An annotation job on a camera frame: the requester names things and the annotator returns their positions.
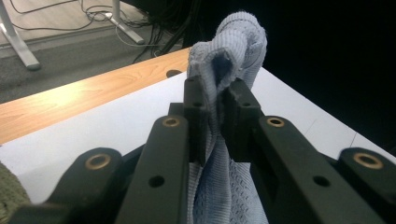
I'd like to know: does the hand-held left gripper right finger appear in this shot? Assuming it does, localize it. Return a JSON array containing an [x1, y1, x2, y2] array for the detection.
[[221, 77, 388, 224]]

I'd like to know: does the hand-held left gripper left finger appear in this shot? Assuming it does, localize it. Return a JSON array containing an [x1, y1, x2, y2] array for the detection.
[[114, 75, 209, 224]]

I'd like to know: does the light blue knit garment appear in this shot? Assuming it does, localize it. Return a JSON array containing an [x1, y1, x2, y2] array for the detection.
[[185, 11, 269, 224]]

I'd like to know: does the green woven basket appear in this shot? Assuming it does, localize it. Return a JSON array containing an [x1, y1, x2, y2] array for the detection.
[[0, 161, 33, 224]]

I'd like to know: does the dark curtain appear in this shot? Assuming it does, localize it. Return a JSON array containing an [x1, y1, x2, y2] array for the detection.
[[124, 0, 396, 153]]

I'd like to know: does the black cable bundle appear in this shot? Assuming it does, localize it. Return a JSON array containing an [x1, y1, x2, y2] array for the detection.
[[133, 0, 200, 64]]

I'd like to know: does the black floor cable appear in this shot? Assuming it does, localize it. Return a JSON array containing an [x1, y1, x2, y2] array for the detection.
[[8, 0, 150, 33]]

